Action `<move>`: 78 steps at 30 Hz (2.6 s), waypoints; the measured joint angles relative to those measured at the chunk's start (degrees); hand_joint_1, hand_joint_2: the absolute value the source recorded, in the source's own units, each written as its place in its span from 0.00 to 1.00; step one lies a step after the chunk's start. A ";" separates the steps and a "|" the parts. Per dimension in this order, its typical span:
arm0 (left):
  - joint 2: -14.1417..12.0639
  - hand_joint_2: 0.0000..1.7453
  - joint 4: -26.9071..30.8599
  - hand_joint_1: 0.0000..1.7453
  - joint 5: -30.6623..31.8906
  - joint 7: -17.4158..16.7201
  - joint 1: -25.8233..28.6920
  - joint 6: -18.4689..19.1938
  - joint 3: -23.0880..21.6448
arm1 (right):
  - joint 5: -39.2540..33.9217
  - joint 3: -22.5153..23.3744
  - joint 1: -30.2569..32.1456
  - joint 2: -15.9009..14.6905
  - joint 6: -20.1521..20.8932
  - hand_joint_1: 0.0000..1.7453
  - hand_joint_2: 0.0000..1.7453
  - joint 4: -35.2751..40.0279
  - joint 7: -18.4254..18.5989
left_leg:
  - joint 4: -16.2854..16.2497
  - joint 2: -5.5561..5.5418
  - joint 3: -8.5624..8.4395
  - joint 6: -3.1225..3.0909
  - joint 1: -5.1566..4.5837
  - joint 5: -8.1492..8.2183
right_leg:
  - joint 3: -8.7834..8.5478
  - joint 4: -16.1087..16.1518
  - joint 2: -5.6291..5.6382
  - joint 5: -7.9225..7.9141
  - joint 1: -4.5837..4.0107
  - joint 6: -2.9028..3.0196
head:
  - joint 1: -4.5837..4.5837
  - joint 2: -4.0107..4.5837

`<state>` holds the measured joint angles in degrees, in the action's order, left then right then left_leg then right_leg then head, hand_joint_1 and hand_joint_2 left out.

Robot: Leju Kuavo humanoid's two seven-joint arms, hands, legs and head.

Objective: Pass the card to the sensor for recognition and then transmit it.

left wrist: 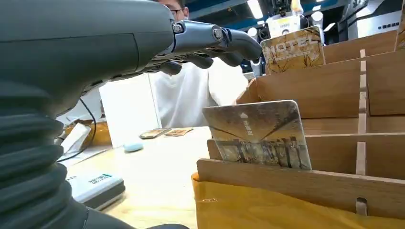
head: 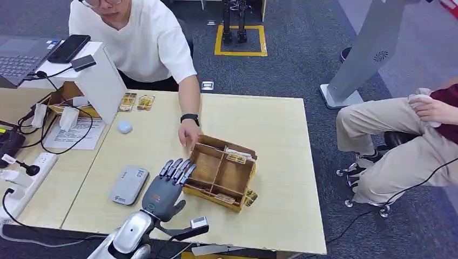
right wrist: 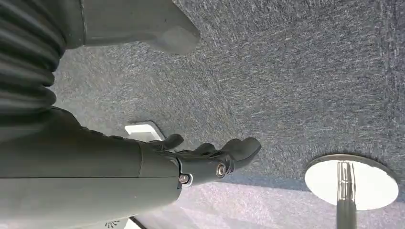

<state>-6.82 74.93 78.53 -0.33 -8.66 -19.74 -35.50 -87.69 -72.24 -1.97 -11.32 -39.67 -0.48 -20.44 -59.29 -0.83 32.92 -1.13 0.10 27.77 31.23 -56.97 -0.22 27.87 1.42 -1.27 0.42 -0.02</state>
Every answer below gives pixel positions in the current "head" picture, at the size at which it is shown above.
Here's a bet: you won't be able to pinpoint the person's hand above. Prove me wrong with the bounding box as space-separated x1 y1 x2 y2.
178 122 201 152

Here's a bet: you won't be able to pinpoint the white round puck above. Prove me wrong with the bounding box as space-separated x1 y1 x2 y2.
117 120 133 135

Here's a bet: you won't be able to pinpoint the black wheeled office chair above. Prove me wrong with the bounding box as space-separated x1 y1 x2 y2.
335 131 423 219

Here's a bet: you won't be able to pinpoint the white power strip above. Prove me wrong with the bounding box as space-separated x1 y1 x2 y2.
0 152 59 224

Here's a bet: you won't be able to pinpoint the dark round floor object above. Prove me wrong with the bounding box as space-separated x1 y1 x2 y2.
340 45 354 62

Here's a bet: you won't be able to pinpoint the grey flat pocket device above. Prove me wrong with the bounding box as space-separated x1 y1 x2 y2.
109 165 150 207

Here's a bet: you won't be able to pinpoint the white handheld object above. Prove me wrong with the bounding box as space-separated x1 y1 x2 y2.
408 87 443 129

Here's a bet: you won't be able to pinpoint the black looped cable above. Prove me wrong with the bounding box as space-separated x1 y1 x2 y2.
17 81 95 155

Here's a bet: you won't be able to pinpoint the gold card in sleeve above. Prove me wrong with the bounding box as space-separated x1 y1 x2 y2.
226 152 248 166

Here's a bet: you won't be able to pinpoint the black robot legs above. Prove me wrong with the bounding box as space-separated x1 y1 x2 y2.
220 0 250 45

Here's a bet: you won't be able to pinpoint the black round-headed plug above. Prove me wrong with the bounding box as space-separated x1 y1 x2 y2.
15 160 41 177

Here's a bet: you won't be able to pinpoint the white desk riser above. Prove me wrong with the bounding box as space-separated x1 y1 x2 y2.
19 41 128 126

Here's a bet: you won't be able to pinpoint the red striped object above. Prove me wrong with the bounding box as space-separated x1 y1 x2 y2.
439 0 458 18

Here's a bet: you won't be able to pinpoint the brown cardboard box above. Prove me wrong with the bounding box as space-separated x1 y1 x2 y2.
46 81 103 119

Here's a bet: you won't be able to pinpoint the black smartphone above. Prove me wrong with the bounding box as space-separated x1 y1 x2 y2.
47 34 92 65

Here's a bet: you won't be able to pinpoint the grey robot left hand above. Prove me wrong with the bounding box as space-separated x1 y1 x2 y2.
142 158 198 223

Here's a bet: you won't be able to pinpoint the small black adapter box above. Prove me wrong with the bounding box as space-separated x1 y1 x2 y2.
70 54 97 72

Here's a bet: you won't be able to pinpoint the seated person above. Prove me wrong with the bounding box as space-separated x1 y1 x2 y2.
335 77 458 207

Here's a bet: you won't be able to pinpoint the dark grey laptop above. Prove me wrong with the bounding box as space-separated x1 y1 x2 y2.
0 35 62 87

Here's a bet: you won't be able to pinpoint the seated person's hand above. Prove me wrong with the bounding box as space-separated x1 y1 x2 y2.
411 95 452 125

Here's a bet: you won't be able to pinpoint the black desk device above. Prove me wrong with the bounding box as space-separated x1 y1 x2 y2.
0 128 26 169

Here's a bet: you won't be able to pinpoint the white card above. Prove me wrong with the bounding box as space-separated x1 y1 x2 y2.
224 146 254 162

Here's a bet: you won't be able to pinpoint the wooden card box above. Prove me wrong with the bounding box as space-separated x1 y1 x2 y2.
182 134 259 214

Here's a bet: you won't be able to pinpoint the black adapter cable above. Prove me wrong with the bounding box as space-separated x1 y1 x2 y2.
23 65 75 82

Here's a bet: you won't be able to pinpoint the black floor cable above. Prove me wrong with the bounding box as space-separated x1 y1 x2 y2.
324 153 458 248

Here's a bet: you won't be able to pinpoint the black wristwatch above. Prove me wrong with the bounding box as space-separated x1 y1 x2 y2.
180 113 201 127

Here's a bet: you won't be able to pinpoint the black power cable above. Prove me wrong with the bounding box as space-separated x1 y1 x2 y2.
1 188 44 233

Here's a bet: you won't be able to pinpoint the yellow floor tape square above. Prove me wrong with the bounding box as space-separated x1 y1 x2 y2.
214 24 268 57

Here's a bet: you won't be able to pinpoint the grey pillar stand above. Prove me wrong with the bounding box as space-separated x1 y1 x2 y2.
319 0 413 110

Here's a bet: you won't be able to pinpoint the black camera bracket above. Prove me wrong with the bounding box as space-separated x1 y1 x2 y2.
155 219 211 242

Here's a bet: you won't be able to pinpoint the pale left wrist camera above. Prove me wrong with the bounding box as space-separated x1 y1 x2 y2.
190 216 210 230

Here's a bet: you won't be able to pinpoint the printed paper sheet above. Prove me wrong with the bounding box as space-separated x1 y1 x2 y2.
43 117 107 151

